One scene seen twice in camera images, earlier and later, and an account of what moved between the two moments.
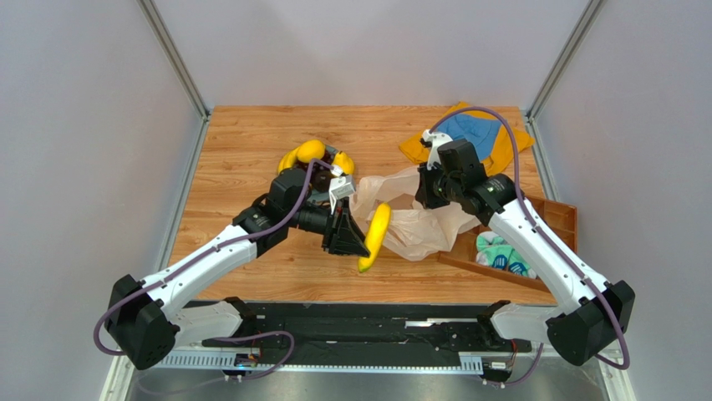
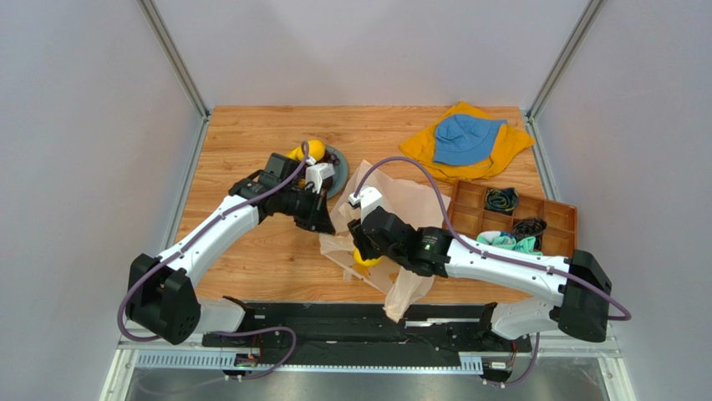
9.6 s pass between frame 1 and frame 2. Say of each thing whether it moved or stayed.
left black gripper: moved
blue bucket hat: stayed
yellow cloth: stayed
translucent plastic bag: moved
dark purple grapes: moved
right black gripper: moved
